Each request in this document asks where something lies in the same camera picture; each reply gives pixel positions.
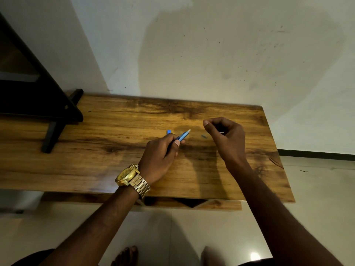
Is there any person's left hand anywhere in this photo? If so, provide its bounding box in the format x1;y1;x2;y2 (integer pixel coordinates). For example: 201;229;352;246
138;133;181;186

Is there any person's right hand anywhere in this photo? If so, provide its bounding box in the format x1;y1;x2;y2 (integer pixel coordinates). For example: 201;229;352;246
203;117;247;167

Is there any blue ballpoint pen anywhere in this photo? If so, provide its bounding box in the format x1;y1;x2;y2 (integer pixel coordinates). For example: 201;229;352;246
165;129;191;158

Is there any person's left forearm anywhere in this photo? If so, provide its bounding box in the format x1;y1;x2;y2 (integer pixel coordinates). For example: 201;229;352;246
52;186;139;266

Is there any person's right forearm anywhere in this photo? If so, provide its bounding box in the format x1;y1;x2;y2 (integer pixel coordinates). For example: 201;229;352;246
224;159;345;266

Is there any gold metal wristwatch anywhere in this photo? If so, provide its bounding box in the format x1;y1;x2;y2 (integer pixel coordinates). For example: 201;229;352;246
115;164;151;200

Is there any person's left foot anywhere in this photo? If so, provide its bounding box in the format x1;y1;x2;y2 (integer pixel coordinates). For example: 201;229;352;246
111;245;139;266

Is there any black television stand foot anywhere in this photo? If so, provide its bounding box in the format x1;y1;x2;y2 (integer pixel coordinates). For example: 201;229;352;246
41;88;84;154

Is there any black television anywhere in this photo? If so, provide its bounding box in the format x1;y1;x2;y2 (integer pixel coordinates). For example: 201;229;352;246
0;12;84;124

